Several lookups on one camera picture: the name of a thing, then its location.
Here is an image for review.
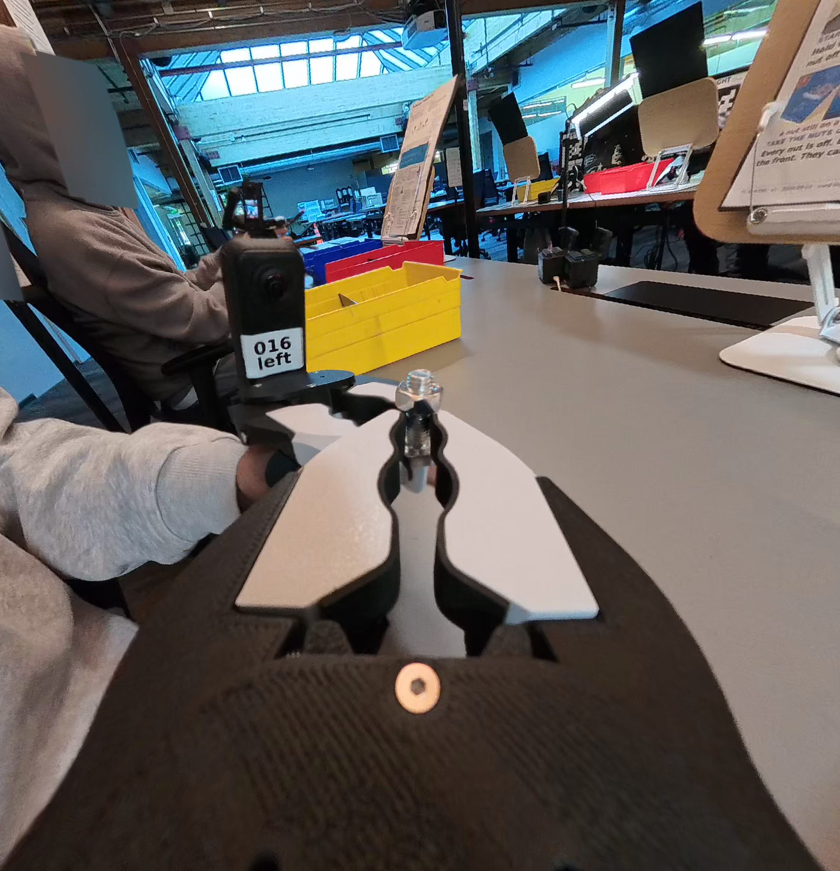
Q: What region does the black office chair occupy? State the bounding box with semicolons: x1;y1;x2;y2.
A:
1;225;237;433

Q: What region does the instruction sheet on stand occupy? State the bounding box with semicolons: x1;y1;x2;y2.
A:
693;0;840;245

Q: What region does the person's left hand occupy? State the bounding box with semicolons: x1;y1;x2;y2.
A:
236;445;302;511

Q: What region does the black desk mat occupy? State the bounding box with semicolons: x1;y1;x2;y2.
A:
600;280;816;329

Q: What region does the large black panel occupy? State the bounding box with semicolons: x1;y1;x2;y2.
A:
630;2;708;103

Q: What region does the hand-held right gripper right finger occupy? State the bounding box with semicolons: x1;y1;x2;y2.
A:
434;408;600;626

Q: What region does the rounded brown board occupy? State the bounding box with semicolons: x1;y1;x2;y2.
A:
638;77;720;152

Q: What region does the white board stand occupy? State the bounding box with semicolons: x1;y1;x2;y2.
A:
719;241;840;399

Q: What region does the small black panel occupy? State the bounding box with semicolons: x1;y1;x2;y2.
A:
487;92;528;145

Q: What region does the printed instruction sheet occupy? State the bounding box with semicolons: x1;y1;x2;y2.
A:
721;0;840;210

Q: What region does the white light bar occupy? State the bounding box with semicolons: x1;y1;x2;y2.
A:
570;75;640;137

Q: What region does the silver hex nut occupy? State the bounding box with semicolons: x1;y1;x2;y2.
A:
395;377;443;411

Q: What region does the distant red bin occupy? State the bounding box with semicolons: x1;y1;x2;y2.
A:
583;161;673;195

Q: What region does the grey desk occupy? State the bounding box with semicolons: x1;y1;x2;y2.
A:
284;255;840;871

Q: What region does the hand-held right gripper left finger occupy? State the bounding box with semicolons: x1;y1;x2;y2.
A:
235;410;400;621

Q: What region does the person's left forearm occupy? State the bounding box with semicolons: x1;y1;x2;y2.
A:
0;381;247;582

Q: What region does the blue plastic bin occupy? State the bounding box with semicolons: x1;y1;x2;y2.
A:
303;238;383;285

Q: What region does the small brown board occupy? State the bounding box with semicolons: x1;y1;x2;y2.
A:
503;136;542;181

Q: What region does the cardboard instruction board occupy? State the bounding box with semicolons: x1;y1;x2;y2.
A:
381;75;462;240

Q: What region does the black pole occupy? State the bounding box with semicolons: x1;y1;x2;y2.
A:
446;0;479;258

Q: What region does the ceiling projector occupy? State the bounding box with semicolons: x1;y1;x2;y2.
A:
401;10;451;50

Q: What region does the black charger block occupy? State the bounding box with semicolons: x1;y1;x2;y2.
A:
537;226;615;290

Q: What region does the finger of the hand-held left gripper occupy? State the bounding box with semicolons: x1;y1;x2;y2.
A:
267;403;368;470
330;380;402;426

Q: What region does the yellow divided plastic bin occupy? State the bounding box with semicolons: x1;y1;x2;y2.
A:
303;260;463;373

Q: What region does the red plastic bin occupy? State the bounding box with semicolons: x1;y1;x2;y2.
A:
325;240;445;283

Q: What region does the silver hex bolt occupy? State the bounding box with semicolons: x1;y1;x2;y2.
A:
400;369;436;492

